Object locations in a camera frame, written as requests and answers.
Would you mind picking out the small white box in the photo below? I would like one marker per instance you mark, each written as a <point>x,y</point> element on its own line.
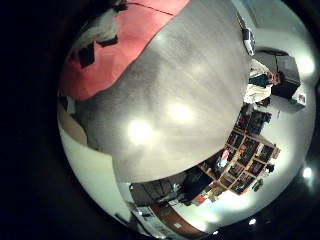
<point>300,99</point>

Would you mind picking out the wooden cubby shelf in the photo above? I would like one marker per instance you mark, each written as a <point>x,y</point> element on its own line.
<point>246,160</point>

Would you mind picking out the large black box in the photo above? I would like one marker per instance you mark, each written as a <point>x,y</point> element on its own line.
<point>286,80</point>

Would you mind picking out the seated person in white coat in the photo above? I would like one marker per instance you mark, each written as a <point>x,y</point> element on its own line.
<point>258,85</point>

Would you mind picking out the dark low table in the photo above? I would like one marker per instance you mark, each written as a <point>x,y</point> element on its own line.
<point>153,191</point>

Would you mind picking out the curved brown wooden panel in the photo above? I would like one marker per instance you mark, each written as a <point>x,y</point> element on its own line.
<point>176,220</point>

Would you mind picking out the white and black camera device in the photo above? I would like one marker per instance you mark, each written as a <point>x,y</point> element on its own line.
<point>249,41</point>

